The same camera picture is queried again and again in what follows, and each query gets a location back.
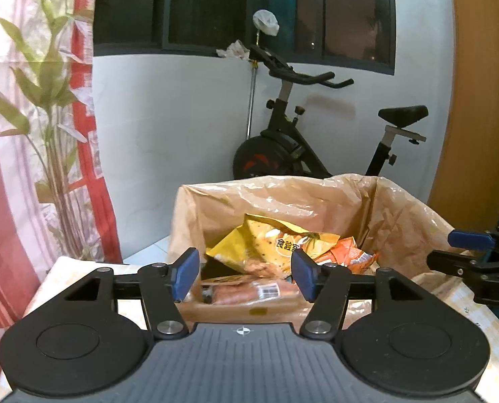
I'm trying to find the checkered tablecloth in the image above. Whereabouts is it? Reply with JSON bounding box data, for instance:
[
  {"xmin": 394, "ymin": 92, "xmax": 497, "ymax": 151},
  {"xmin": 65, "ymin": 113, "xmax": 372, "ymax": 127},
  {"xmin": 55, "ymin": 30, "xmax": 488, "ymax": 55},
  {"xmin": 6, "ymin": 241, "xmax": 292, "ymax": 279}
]
[{"xmin": 0, "ymin": 255, "xmax": 499, "ymax": 403}]

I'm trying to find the orange snack packet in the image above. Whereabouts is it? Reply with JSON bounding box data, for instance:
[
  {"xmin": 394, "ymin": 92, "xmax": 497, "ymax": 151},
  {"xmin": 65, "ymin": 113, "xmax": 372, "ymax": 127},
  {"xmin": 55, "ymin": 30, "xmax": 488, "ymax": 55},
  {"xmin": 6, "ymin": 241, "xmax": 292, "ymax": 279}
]
[{"xmin": 315, "ymin": 236, "xmax": 380, "ymax": 274}]

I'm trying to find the cardboard panda box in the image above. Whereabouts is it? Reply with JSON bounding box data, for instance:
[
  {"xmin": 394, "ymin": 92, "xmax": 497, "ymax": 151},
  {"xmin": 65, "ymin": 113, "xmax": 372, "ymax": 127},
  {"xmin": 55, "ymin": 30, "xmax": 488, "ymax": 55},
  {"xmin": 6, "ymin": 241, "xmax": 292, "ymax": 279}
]
[{"xmin": 177, "ymin": 284, "xmax": 376, "ymax": 332}]

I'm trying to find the beige plastic bag liner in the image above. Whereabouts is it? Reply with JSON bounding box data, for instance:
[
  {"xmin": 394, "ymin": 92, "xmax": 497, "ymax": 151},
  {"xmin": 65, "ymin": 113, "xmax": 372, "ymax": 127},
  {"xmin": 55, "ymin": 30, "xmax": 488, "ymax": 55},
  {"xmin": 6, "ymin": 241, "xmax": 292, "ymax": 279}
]
[{"xmin": 168, "ymin": 174, "xmax": 463, "ymax": 303}]

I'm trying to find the yellow chips bag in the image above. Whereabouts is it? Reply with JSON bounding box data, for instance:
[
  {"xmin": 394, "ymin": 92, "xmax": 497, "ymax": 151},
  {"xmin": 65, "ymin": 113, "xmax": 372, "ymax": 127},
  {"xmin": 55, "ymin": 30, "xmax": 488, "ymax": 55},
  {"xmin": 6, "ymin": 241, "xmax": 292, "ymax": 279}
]
[{"xmin": 207, "ymin": 214, "xmax": 339, "ymax": 279}]

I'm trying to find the sausage snack pack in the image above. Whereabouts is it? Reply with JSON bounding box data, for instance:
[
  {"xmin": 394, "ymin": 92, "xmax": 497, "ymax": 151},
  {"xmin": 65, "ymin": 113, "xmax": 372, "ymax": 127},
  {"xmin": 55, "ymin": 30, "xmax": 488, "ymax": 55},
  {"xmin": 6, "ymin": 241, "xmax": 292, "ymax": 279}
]
[{"xmin": 202, "ymin": 276, "xmax": 300, "ymax": 306}]

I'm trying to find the black exercise bike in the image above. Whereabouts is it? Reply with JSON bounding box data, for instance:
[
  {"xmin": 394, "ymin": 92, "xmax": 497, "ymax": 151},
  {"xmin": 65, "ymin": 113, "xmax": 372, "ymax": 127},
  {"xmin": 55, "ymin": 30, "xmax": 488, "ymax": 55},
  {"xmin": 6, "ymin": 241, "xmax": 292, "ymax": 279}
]
[{"xmin": 232, "ymin": 45, "xmax": 429, "ymax": 179}]

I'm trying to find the red floral curtain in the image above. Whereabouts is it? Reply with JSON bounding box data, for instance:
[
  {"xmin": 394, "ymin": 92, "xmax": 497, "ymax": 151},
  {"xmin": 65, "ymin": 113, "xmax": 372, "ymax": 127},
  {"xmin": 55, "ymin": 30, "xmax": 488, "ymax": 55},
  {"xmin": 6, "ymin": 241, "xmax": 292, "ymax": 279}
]
[{"xmin": 0, "ymin": 0, "xmax": 122, "ymax": 375}]

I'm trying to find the crumpled white cloth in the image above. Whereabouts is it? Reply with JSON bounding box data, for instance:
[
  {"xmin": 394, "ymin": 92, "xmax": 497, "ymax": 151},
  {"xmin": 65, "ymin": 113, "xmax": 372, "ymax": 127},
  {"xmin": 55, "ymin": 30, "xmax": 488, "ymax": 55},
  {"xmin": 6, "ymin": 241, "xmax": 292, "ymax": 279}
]
[{"xmin": 216, "ymin": 40, "xmax": 250, "ymax": 61}]

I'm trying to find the dark glass window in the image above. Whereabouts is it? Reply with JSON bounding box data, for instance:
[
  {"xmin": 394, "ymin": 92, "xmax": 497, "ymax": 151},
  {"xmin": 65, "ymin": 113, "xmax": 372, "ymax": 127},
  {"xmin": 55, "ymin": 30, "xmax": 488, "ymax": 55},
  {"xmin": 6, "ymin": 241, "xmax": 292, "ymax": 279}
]
[{"xmin": 93, "ymin": 0, "xmax": 396, "ymax": 75}]

